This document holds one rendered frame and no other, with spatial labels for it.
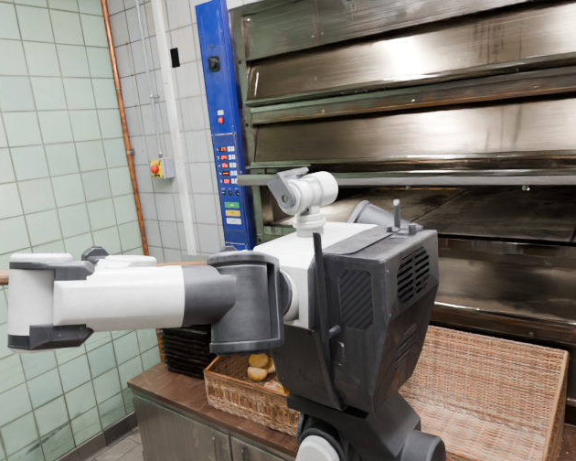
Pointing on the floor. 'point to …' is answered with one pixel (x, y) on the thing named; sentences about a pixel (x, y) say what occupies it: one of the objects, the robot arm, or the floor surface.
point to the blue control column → (217, 93)
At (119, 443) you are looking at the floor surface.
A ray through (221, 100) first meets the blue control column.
